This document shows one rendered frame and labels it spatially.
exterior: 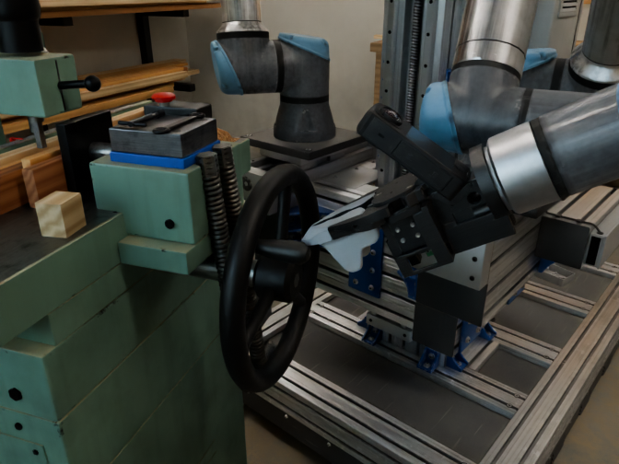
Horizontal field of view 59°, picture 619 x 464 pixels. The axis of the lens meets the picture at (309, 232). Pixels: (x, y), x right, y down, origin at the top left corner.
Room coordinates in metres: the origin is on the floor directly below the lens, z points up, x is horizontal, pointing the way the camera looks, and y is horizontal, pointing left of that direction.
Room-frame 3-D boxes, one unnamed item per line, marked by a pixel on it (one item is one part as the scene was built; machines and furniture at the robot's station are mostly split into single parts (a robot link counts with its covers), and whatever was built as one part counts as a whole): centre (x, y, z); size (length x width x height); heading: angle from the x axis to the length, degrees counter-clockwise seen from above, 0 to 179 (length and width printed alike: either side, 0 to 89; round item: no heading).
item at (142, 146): (0.67, 0.17, 0.99); 0.13 x 0.11 x 0.06; 161
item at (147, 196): (0.66, 0.18, 0.91); 0.15 x 0.14 x 0.09; 161
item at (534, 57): (0.97, -0.37, 0.98); 0.13 x 0.12 x 0.14; 64
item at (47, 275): (0.69, 0.26, 0.87); 0.61 x 0.30 x 0.06; 161
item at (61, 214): (0.55, 0.27, 0.92); 0.04 x 0.03 x 0.04; 168
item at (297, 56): (1.30, 0.02, 0.98); 0.13 x 0.12 x 0.14; 105
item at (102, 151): (0.69, 0.26, 0.95); 0.09 x 0.07 x 0.09; 161
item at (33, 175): (0.70, 0.31, 0.92); 0.17 x 0.02 x 0.05; 161
